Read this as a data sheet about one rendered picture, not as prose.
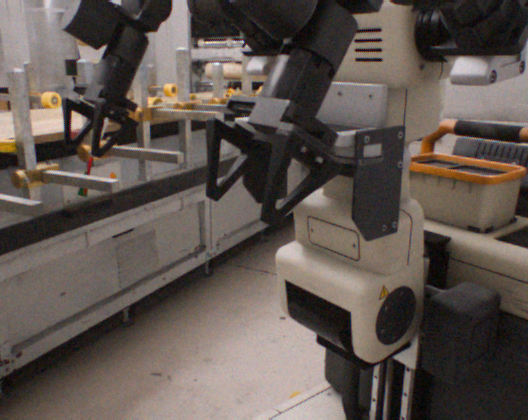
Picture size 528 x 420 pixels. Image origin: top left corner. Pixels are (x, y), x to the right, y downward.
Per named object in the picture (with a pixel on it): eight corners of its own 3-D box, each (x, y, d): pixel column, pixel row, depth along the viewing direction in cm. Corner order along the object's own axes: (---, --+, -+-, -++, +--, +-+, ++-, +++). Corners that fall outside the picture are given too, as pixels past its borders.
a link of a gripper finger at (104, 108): (82, 149, 72) (108, 89, 73) (61, 143, 77) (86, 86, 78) (121, 167, 77) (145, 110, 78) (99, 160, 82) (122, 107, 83)
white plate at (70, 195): (123, 189, 181) (121, 160, 178) (64, 206, 159) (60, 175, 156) (122, 188, 181) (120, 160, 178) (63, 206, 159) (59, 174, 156)
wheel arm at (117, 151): (184, 165, 159) (184, 151, 158) (177, 166, 157) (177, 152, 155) (84, 153, 180) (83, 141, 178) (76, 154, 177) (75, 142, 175)
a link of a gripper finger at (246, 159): (208, 196, 46) (254, 101, 46) (174, 181, 52) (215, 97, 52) (262, 223, 50) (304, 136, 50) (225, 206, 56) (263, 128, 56)
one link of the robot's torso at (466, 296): (371, 328, 116) (379, 224, 109) (490, 388, 95) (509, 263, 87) (280, 370, 100) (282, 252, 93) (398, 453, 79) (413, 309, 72)
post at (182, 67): (192, 167, 216) (188, 47, 202) (187, 169, 213) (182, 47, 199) (185, 167, 218) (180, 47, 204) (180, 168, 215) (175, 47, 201)
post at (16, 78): (45, 233, 155) (25, 68, 141) (35, 236, 152) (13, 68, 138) (37, 231, 157) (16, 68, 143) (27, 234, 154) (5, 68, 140)
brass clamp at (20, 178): (62, 180, 156) (60, 164, 155) (24, 190, 145) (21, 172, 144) (48, 178, 159) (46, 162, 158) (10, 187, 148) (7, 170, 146)
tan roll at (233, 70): (371, 81, 360) (372, 63, 356) (365, 82, 349) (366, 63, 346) (202, 78, 426) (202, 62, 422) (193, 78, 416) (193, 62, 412)
